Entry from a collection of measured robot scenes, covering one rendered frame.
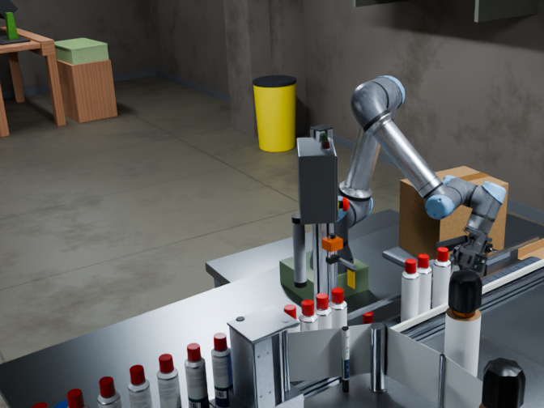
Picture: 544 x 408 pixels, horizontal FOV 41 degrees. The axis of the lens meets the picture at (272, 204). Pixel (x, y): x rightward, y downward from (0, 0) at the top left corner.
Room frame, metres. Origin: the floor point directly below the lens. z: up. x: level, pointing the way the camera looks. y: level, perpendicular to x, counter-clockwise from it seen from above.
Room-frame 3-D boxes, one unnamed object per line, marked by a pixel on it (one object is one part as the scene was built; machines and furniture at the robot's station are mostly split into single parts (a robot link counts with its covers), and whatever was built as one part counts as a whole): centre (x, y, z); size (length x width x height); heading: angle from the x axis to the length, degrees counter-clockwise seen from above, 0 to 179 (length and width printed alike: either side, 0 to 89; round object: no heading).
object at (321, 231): (1.95, -0.14, 1.17); 0.04 x 0.04 x 0.67; 34
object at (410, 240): (2.50, -0.66, 0.99); 0.30 x 0.24 x 0.27; 115
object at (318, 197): (1.86, -0.12, 1.38); 0.17 x 0.10 x 0.19; 179
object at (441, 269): (2.01, -0.51, 0.98); 0.05 x 0.05 x 0.20
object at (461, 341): (1.66, -0.48, 1.03); 0.09 x 0.09 x 0.30
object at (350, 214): (2.29, -0.20, 1.09); 0.13 x 0.12 x 0.14; 145
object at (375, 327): (1.61, -0.25, 0.97); 0.05 x 0.05 x 0.19
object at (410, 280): (1.94, -0.40, 0.98); 0.05 x 0.05 x 0.20
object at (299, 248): (1.84, -0.07, 1.18); 0.04 x 0.04 x 0.21
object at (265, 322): (1.53, 0.04, 1.14); 0.14 x 0.11 x 0.01; 124
